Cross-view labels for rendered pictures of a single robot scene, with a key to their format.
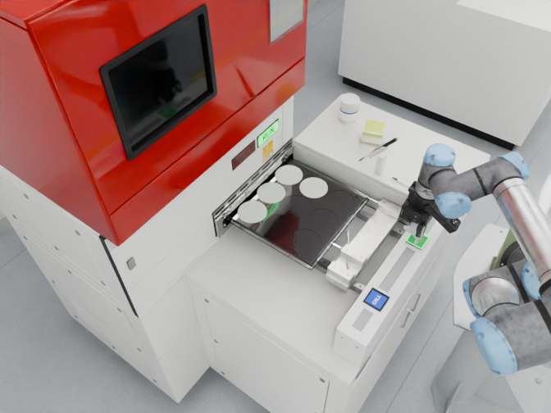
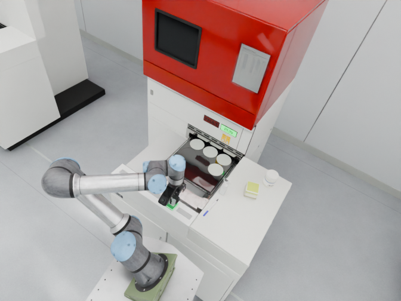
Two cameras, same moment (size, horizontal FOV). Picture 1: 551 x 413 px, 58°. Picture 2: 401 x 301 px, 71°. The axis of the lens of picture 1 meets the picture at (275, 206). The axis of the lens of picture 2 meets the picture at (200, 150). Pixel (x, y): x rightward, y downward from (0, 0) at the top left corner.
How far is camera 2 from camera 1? 150 cm
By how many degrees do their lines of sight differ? 49
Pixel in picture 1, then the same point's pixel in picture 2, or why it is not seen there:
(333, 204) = (203, 177)
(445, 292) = not seen: outside the picture
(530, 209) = (119, 176)
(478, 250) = (181, 260)
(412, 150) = (244, 215)
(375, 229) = (189, 196)
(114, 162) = (150, 43)
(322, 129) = (255, 169)
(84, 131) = (144, 22)
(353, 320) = (125, 170)
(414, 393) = not seen: hidden behind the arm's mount
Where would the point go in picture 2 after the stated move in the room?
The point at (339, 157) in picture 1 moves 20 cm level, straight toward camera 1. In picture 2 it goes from (232, 175) to (200, 170)
